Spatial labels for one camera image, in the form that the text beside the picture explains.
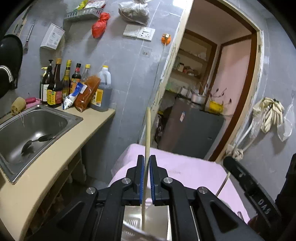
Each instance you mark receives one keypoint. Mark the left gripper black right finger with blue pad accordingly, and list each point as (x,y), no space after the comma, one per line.
(166,191)

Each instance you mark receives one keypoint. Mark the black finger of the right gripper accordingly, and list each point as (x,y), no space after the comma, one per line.
(254,192)

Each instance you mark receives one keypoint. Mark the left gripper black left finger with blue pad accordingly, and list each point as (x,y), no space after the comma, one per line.
(127,191)

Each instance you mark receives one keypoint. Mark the wooden chopstick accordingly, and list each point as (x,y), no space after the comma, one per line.
(146,165)

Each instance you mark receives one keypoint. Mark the pink floral tablecloth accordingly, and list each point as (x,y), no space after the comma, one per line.
(191,172)

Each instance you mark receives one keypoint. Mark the grey cabinet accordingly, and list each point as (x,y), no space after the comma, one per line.
(190,131)

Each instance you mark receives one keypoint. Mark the clear plastic bag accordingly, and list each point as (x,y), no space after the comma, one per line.
(284,130)

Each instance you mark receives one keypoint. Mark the large oil jug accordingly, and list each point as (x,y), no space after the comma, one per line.
(101,99)

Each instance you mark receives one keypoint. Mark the cream rubber gloves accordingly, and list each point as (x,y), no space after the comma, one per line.
(270,112)

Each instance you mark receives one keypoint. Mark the black spoon in sink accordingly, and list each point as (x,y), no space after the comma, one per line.
(44,138)

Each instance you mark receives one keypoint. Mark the metal pot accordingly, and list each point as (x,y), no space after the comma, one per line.
(198,99)

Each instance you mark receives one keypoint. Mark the white blue packet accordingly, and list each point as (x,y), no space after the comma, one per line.
(69,100)

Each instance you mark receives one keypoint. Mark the stainless steel sink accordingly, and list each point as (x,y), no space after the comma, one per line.
(31,124)

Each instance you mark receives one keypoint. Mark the clear yellow cap bottle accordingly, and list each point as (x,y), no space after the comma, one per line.
(85,74)

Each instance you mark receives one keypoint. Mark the yellow cap sauce bottle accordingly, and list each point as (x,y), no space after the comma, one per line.
(66,80)

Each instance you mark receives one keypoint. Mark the dark soy sauce bottle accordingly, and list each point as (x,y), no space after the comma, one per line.
(55,88)

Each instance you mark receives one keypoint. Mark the red cap sauce bottle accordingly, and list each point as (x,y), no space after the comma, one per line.
(75,78)

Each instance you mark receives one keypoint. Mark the pink soap dish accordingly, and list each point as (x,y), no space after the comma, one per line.
(32,101)

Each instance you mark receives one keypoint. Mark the dark pump bottle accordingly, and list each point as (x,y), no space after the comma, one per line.
(47,77)

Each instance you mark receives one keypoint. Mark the loofah sponge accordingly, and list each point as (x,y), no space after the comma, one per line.
(18,106)

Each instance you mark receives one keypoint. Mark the orange tape measure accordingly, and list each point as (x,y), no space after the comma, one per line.
(166,39)

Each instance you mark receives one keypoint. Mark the red plastic bag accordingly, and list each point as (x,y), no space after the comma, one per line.
(99,27)

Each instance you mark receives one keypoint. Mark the clear bag of goods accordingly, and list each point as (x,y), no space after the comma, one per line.
(134,11)

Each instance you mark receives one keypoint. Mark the black frying pan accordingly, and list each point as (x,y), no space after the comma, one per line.
(11,61)

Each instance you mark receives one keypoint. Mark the white wall socket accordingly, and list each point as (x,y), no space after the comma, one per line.
(139,32)

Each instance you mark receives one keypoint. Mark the white wall box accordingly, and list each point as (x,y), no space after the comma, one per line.
(52,37)

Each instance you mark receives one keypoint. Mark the grey wall rack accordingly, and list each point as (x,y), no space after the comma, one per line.
(83,14)

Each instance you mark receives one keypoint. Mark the brown door frame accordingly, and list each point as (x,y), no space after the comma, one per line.
(230,62)

